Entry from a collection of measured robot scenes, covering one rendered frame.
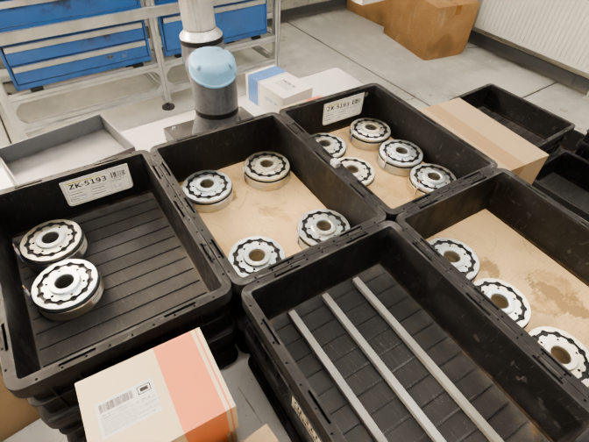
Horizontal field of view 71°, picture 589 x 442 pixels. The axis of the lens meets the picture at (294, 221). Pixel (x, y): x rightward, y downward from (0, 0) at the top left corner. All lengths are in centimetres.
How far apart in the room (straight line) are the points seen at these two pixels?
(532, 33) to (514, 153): 273
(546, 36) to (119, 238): 339
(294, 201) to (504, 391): 51
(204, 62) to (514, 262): 82
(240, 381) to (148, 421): 28
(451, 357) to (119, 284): 57
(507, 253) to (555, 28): 295
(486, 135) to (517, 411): 68
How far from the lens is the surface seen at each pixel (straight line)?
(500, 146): 115
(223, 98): 111
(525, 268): 90
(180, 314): 61
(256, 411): 78
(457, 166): 100
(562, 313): 87
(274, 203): 89
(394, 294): 77
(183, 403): 56
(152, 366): 58
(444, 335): 75
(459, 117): 122
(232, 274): 64
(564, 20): 371
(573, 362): 77
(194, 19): 120
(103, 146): 125
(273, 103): 137
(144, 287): 78
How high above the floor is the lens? 144
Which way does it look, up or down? 46 degrees down
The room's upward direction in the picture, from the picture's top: 3 degrees clockwise
